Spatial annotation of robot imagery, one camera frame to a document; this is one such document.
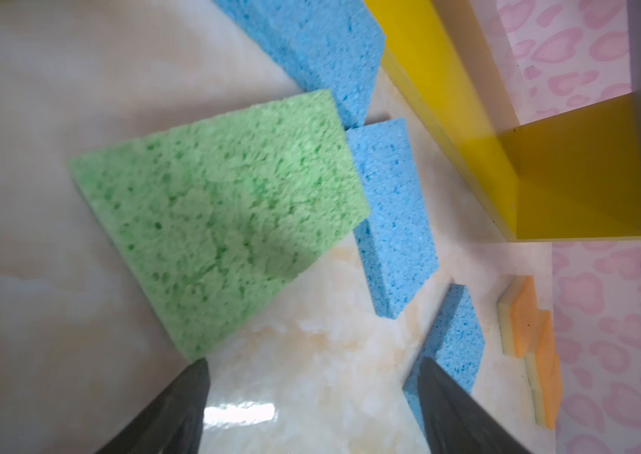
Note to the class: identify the blue sponge front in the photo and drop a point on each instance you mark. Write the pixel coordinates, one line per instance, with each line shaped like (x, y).
(454, 341)

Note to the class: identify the blue sponge far left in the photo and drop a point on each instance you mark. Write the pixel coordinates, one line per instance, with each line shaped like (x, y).
(334, 45)

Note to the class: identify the green sponge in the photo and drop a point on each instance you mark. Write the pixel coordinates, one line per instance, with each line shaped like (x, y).
(215, 218)

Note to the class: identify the orange sponge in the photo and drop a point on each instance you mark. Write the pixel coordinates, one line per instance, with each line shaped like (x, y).
(517, 315)
(541, 351)
(548, 397)

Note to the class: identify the orange sponge far right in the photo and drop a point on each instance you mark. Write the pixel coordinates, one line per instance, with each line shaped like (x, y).
(548, 397)

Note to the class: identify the orange sponge centre right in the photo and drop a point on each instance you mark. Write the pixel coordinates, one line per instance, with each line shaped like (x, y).
(517, 315)

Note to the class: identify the blue sponge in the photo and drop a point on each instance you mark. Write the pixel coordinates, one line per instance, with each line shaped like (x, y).
(454, 341)
(334, 45)
(395, 242)

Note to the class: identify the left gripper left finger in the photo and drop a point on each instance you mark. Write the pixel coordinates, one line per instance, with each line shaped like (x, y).
(173, 421)

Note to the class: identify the yellow shelf with coloured boards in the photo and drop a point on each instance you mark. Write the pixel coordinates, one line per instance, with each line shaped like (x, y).
(537, 103)

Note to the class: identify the blue sponge middle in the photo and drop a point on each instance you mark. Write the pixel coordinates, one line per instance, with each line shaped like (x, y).
(395, 242)

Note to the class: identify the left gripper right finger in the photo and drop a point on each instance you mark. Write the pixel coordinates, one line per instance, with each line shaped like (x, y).
(454, 422)

